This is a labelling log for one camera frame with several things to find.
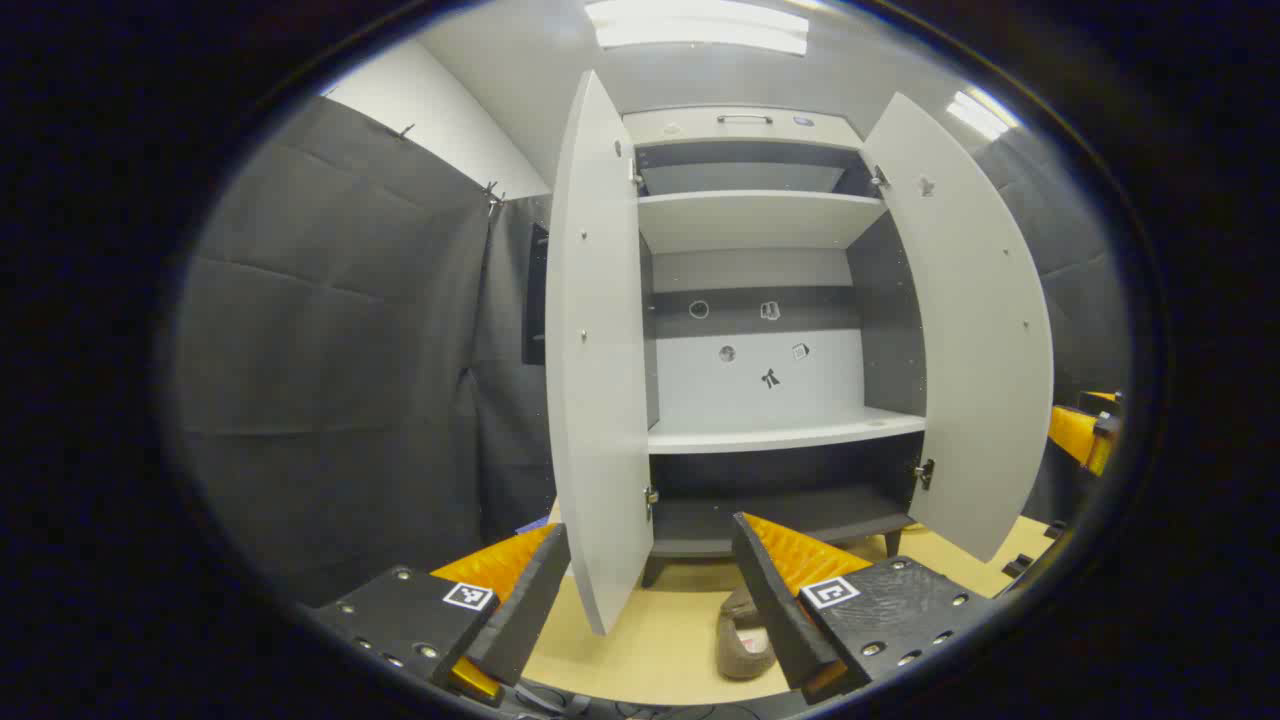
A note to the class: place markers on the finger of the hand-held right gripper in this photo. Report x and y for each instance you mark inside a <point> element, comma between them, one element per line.
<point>1075,430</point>

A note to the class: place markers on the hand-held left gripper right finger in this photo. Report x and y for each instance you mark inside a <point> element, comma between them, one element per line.
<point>780,620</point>

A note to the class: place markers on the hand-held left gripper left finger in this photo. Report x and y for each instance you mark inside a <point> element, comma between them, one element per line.
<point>525,620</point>

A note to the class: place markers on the brown fuzzy shoe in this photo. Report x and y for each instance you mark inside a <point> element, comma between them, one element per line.
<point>745,655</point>

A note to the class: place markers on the light grey cabinet door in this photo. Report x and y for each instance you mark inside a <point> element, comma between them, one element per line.
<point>980,330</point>
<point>595,350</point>

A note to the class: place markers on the grey shoe cabinet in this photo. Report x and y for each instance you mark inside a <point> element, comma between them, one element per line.
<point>750,390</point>

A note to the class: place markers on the blue book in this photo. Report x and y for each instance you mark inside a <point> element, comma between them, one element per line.
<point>530,525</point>

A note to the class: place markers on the small black object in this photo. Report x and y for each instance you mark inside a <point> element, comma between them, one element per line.
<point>1055,530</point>
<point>1018,566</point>

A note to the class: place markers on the ceiling light panel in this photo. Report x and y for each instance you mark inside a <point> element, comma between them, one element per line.
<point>700,28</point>
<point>982,115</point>

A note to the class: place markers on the black backdrop cloth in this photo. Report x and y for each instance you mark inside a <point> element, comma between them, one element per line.
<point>330,350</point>

